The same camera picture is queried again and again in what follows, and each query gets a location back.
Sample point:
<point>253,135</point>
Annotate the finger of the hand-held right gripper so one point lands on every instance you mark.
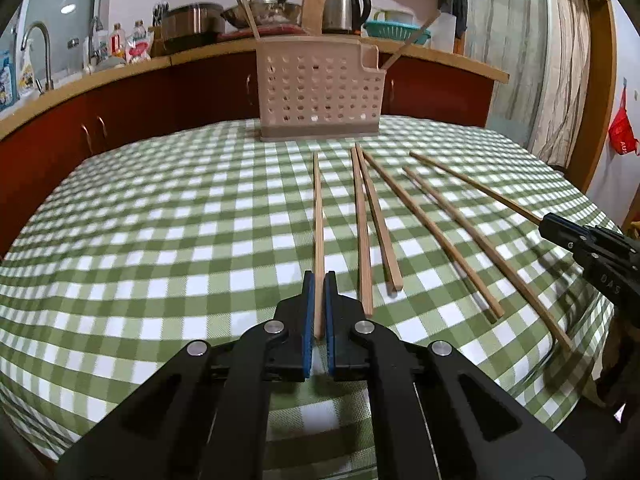
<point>562,222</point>
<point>560,237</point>

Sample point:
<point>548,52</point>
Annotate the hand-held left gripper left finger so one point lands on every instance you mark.
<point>308,325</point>

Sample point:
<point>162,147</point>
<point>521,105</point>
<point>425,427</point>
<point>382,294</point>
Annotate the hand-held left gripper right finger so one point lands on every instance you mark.
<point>330,325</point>

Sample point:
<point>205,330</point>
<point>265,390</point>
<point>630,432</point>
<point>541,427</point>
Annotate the group of wooden chopsticks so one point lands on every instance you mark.
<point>363,260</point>

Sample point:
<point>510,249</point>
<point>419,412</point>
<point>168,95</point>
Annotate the thin wooden chopstick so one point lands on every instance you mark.
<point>249,15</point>
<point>412,37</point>
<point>318,220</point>
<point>475,187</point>

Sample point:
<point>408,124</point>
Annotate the pink perforated utensil basket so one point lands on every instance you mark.
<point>320,46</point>

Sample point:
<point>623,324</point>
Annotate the red hanging bag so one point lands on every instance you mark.
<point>622,132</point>

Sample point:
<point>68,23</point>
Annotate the beige curtain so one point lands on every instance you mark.
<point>562,70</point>

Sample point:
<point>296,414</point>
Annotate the glass sliding door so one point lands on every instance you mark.
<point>505,35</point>

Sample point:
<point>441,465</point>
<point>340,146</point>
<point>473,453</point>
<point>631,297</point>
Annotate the white box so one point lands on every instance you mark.
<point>442,32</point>

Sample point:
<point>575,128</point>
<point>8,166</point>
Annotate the teal plastic colander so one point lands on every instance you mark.
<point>395,32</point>

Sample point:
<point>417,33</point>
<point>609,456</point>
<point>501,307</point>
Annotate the green and white mug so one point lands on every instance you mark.
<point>395,15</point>

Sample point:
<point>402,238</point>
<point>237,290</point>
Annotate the red wooden kitchen cabinets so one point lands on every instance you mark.
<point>150,105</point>

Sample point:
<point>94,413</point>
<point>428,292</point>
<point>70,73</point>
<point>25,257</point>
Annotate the red induction cooker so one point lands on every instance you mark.
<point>235,34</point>

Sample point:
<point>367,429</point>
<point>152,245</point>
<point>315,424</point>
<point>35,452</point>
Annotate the steel electric kettle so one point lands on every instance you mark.
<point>340,12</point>

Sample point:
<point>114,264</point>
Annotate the steel wok with lid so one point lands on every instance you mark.
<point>272,12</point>

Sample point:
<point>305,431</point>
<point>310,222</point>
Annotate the beige kitchen countertop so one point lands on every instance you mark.
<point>125,67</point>

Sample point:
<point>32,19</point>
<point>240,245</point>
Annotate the wooden cutting board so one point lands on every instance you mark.
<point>312,7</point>

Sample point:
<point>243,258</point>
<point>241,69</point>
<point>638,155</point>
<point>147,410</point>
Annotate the dark rice cooker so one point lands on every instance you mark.
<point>192,25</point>

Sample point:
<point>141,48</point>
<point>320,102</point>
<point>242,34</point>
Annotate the red and white bag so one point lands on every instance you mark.
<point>140,49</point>

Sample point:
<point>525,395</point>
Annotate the dishes in sink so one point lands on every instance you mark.
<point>107,64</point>

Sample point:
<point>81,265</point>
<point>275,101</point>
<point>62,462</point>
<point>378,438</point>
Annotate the knife block with scissors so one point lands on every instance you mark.
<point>159,30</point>

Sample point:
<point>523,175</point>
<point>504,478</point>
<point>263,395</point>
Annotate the red capped oil bottle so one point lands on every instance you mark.
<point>118,42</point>

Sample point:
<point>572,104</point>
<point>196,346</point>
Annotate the clear plastic bottle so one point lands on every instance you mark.
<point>138,27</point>

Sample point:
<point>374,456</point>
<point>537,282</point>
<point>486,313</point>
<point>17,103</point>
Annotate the small steel faucet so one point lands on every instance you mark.
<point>95,35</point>

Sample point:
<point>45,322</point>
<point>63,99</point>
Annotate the tall curved steel faucet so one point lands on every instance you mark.
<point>46,60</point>

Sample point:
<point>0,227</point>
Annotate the white spray cleaner bottle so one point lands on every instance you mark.
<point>26,72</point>

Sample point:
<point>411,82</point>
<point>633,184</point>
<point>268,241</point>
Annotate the blue detergent bottle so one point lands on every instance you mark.
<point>5,82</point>

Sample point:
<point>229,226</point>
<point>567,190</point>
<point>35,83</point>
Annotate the sliding glass window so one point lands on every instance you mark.
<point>60,0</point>

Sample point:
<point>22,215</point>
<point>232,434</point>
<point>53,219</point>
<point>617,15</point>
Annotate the wooden door frame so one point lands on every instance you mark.
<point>602,85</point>

